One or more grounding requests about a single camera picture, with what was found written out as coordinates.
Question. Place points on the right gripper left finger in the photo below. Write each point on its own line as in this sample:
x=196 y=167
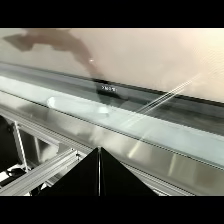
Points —
x=81 y=180

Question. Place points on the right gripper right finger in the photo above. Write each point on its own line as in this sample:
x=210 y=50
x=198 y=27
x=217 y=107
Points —
x=118 y=180

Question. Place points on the silver frame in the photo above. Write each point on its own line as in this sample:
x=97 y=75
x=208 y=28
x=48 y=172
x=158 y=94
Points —
x=150 y=156

